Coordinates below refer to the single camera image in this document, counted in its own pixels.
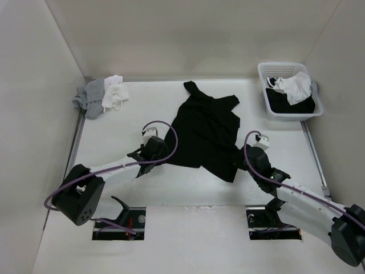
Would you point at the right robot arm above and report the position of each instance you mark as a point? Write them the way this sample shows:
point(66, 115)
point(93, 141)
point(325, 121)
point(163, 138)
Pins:
point(340, 227)

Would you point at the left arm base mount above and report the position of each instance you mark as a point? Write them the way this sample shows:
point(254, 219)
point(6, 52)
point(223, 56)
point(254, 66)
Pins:
point(115, 220)

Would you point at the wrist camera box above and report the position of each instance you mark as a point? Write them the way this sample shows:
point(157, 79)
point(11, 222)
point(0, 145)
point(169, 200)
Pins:
point(148, 133)
point(262, 142)

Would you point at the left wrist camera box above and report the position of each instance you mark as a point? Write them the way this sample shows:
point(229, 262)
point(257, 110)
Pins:
point(148, 133)

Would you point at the white tank top on table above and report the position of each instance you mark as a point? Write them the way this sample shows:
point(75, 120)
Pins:
point(115, 93)

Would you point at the grey tank top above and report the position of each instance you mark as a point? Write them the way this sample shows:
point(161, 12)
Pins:
point(89, 98)

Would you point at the white tank top in basket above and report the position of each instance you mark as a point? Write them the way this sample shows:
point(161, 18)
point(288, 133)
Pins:
point(296, 88)

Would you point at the black tank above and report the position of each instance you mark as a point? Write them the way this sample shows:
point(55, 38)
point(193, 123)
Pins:
point(207, 131)
point(279, 104)

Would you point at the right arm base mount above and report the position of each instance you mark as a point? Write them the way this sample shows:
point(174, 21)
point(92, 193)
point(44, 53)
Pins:
point(264, 223)

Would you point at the black tank top in basket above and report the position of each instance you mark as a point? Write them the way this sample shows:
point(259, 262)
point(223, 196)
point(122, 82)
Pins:
point(279, 104)

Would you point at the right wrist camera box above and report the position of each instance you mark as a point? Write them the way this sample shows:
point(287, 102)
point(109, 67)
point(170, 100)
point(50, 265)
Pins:
point(262, 142)

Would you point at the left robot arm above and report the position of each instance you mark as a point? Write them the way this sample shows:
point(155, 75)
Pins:
point(79, 197)

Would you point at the white plastic basket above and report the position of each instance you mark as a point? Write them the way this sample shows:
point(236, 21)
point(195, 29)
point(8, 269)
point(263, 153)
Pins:
point(287, 70)

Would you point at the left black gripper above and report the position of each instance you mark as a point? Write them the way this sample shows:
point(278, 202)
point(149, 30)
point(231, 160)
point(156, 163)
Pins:
point(161, 156)

